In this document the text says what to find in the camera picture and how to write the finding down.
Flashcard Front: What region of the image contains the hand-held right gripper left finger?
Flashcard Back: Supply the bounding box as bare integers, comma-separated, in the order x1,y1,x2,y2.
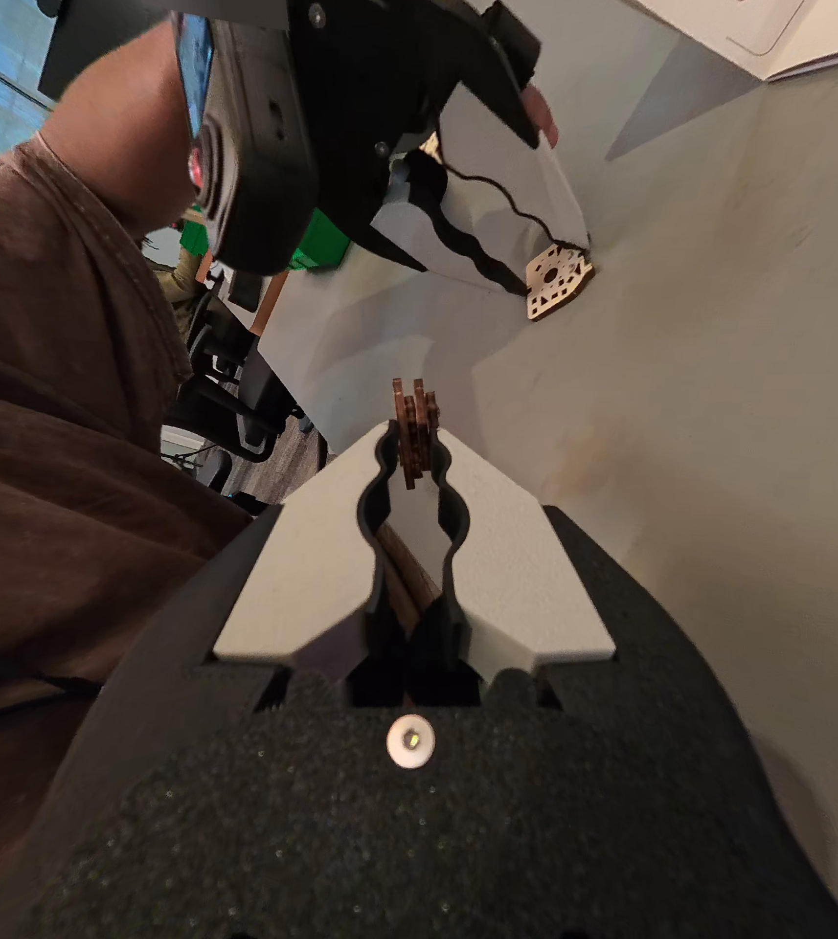
212,424,398,672

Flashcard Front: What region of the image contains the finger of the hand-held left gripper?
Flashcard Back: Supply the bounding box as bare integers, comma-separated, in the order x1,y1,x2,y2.
369,150,533,299
435,81,592,286

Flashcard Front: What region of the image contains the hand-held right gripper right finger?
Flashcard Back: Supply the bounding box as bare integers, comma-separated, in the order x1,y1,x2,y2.
432,427,618,681

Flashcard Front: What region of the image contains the wooden base plate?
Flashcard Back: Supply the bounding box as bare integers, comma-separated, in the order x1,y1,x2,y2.
525,244,596,322

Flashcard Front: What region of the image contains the wooden laser-cut model part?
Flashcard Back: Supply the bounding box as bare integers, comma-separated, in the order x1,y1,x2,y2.
389,376,440,491

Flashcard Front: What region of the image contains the person's left hand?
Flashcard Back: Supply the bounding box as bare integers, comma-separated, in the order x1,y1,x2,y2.
523,81,561,151

